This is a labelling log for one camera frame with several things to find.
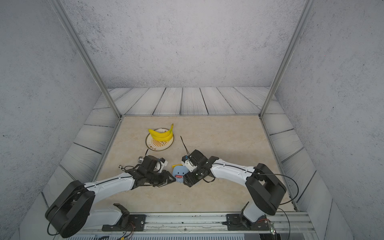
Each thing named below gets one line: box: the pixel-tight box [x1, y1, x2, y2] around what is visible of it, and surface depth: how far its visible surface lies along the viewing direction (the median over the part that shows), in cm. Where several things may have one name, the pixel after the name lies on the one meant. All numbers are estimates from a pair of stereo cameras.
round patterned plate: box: [145, 127, 174, 152], surface depth 106 cm
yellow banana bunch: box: [148, 123, 174, 142], surface depth 106 cm
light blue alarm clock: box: [172, 165, 190, 183], surface depth 87 cm
